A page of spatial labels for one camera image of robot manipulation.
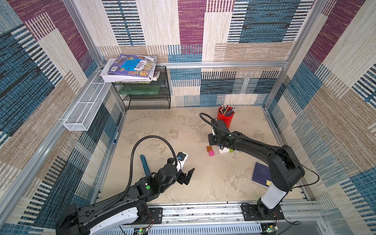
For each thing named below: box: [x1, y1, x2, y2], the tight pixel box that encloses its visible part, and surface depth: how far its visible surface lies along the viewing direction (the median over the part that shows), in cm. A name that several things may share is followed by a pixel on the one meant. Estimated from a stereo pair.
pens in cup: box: [220, 103, 236, 117], surface depth 101 cm
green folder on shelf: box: [117, 84, 161, 95], surface depth 101 cm
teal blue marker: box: [139, 154, 151, 176], surface depth 91 cm
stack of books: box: [99, 53, 161, 84], surface depth 81 cm
